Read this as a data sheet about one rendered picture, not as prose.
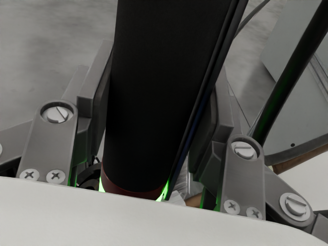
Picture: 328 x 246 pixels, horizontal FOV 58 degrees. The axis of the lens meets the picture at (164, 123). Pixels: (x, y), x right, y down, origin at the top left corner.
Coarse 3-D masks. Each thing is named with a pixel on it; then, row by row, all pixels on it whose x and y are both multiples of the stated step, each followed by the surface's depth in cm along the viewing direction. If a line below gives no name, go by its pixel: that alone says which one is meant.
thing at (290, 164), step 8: (312, 152) 30; (320, 152) 30; (288, 160) 28; (296, 160) 28; (304, 160) 29; (280, 168) 27; (288, 168) 28; (184, 200) 23; (192, 200) 23; (200, 200) 23
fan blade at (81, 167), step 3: (93, 156) 47; (93, 159) 48; (84, 162) 54; (90, 162) 48; (93, 162) 48; (78, 165) 62; (81, 165) 59; (84, 165) 54; (87, 165) 52; (90, 165) 48; (78, 168) 62; (81, 168) 59; (84, 168) 55; (78, 171) 62; (81, 171) 60; (78, 174) 62
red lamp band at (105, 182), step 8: (104, 176) 14; (168, 176) 14; (104, 184) 14; (112, 184) 13; (112, 192) 14; (120, 192) 13; (128, 192) 13; (136, 192) 13; (144, 192) 13; (152, 192) 13; (160, 192) 14
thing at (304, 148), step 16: (320, 16) 14; (304, 32) 15; (320, 32) 14; (304, 48) 15; (288, 64) 16; (304, 64) 15; (288, 80) 16; (272, 96) 17; (288, 96) 17; (272, 112) 18; (256, 128) 20; (304, 144) 28; (320, 144) 29; (272, 160) 25
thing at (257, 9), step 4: (264, 0) 39; (268, 0) 37; (260, 4) 38; (264, 4) 37; (256, 8) 39; (260, 8) 37; (252, 12) 39; (256, 12) 37; (248, 16) 40; (252, 16) 37; (244, 20) 41; (248, 20) 37; (240, 24) 43; (244, 24) 37; (240, 28) 38; (236, 32) 38
